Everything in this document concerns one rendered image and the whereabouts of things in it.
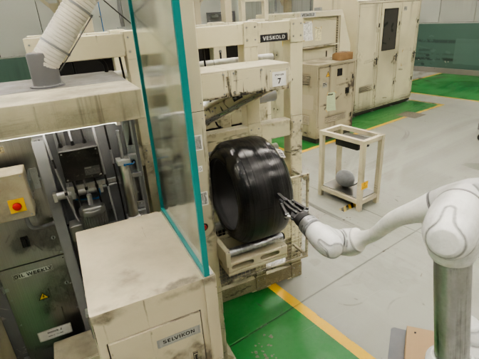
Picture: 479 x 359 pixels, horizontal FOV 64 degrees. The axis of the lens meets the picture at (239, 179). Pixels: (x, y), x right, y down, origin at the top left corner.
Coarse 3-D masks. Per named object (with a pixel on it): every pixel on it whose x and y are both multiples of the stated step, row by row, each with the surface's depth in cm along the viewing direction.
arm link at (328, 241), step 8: (312, 224) 158; (320, 224) 157; (312, 232) 155; (320, 232) 153; (328, 232) 152; (336, 232) 155; (312, 240) 155; (320, 240) 152; (328, 240) 150; (336, 240) 150; (344, 240) 158; (320, 248) 151; (328, 248) 149; (336, 248) 149; (328, 256) 150; (336, 256) 151
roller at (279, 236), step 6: (276, 234) 210; (282, 234) 211; (258, 240) 206; (264, 240) 207; (270, 240) 208; (276, 240) 209; (240, 246) 202; (246, 246) 202; (252, 246) 204; (258, 246) 205; (234, 252) 200; (240, 252) 201
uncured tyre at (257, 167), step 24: (240, 144) 193; (264, 144) 194; (216, 168) 226; (240, 168) 183; (264, 168) 184; (216, 192) 228; (240, 192) 182; (264, 192) 182; (288, 192) 188; (240, 216) 187; (264, 216) 185; (240, 240) 201
